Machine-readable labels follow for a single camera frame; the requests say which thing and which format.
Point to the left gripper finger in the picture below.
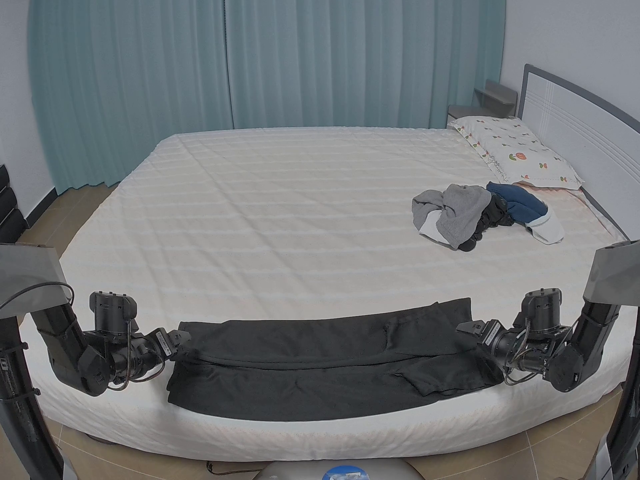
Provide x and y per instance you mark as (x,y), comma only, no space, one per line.
(181,339)

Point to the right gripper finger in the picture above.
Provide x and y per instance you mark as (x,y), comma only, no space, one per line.
(470,328)

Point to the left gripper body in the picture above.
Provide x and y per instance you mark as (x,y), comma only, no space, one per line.
(150,353)

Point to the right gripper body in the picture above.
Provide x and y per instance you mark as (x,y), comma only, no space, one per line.
(500,345)

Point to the black T-shirt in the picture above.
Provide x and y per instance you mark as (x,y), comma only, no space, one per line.
(325,368)

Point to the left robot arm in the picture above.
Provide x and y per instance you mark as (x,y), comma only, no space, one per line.
(55,338)

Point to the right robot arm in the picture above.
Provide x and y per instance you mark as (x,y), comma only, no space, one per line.
(595,328)

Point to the bed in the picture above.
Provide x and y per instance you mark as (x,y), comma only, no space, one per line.
(275,218)

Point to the white garment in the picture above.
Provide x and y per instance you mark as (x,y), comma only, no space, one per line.
(431,230)
(549,230)

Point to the black crumpled garment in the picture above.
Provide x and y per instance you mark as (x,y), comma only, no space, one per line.
(492,217)

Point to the grey knitted garment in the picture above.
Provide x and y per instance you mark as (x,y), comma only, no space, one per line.
(460,210)

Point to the dark blue garment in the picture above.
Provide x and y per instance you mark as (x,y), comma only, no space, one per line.
(522,205)

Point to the white printed pillow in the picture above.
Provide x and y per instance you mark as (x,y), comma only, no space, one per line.
(517,150)

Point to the grey bedside table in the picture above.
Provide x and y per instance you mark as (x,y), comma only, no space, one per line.
(497,95)

